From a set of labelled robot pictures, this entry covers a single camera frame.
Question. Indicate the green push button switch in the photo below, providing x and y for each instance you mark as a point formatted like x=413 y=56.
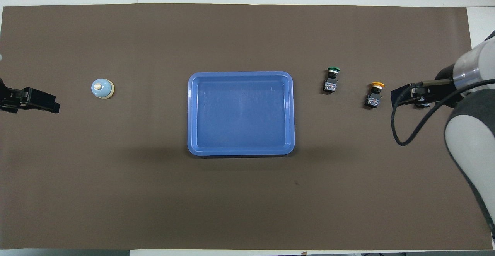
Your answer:
x=331 y=85

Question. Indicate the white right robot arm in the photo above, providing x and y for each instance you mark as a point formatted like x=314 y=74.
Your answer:
x=471 y=140

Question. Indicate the brown table mat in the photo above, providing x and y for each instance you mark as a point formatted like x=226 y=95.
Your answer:
x=116 y=190

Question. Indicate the blue plastic tray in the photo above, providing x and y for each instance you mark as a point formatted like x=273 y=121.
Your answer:
x=239 y=116

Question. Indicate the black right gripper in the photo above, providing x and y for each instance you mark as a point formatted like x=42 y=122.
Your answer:
x=446 y=87

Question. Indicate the yellow push button switch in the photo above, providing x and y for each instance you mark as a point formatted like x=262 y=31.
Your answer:
x=374 y=99

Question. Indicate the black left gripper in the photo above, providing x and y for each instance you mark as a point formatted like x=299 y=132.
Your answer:
x=11 y=101

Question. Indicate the light blue desk bell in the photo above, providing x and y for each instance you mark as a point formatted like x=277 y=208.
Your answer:
x=102 y=89

